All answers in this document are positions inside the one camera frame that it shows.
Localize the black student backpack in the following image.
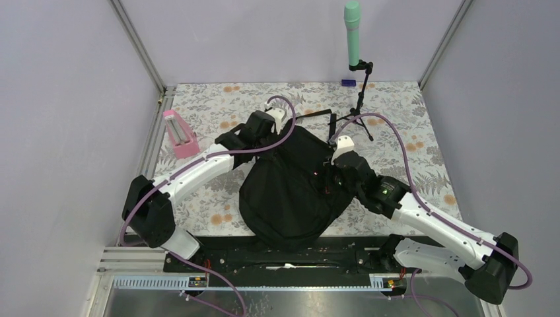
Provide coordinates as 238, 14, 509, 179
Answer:
239, 125, 355, 251

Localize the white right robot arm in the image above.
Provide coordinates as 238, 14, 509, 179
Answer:
324, 151, 519, 304

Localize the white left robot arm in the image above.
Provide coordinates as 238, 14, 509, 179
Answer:
122, 108, 286, 271

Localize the small blue block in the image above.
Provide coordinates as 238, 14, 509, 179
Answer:
341, 79, 357, 87

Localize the black microphone tripod stand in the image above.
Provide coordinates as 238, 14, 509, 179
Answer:
335, 59, 374, 141

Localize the mint green microphone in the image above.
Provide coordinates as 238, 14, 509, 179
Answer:
343, 1, 361, 71

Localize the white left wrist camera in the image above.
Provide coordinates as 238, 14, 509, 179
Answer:
265, 107, 287, 135

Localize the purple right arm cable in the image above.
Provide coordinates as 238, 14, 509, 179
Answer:
330, 112, 534, 291

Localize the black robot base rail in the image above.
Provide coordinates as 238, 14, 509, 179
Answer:
163, 236, 414, 289

